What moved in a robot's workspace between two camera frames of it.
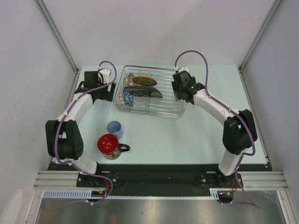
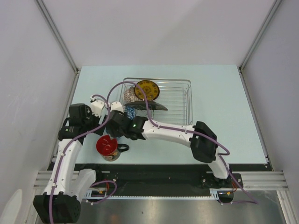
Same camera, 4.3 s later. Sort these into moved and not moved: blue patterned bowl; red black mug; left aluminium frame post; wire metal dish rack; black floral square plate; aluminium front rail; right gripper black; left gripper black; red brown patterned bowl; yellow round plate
Moved: red brown patterned bowl; yellow round plate; black floral square plate; right gripper black; wire metal dish rack; blue patterned bowl; left gripper black
Not moved: red black mug; left aluminium frame post; aluminium front rail
